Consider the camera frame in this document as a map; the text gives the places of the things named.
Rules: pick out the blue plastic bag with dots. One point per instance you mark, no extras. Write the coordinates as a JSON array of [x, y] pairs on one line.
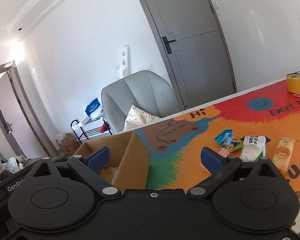
[[92, 107]]

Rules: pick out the white crumpled cloth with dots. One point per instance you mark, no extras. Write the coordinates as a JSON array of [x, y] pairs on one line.
[[12, 163]]

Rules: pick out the grey chair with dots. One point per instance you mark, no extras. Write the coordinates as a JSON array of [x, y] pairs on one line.
[[140, 90]]

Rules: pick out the white snack packet black label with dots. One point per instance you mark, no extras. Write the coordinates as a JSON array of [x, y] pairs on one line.
[[252, 150]]

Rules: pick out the dotted white pillow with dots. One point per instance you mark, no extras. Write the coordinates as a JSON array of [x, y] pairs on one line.
[[137, 120]]

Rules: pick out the colourful cat printed table mat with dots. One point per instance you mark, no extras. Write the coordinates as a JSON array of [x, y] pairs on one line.
[[195, 140]]

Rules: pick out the yellow tape roll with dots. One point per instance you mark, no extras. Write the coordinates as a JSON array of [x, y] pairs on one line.
[[295, 83]]

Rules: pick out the red object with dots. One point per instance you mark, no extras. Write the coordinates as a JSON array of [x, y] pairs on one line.
[[105, 128]]

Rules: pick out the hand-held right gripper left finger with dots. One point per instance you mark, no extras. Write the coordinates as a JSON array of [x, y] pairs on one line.
[[98, 158]]

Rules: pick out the white foam board with holes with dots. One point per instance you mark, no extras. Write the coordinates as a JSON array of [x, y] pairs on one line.
[[123, 60]]

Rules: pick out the orange pink snack packet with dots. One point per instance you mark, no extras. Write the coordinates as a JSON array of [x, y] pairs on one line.
[[223, 152]]

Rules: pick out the rice cracker packet orange label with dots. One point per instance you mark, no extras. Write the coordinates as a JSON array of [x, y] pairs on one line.
[[285, 152]]

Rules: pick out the white interior door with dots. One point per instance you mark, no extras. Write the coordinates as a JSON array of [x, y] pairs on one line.
[[15, 100]]

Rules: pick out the blue snack packet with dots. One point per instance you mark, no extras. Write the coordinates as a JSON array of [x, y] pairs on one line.
[[223, 138]]

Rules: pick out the small purple snack packet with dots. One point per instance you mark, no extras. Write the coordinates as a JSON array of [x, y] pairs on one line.
[[234, 145]]

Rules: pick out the taped cardboard box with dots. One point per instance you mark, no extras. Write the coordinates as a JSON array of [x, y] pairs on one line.
[[67, 143]]

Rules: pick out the grey door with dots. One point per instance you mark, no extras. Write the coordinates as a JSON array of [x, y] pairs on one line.
[[190, 35]]

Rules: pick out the white plastic bag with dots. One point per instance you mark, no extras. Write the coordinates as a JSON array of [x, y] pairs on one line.
[[95, 116]]

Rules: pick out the black shoe rack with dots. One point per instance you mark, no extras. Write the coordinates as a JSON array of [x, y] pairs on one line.
[[86, 132]]

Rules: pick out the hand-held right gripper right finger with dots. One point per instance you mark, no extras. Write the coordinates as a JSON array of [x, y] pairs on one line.
[[212, 160]]

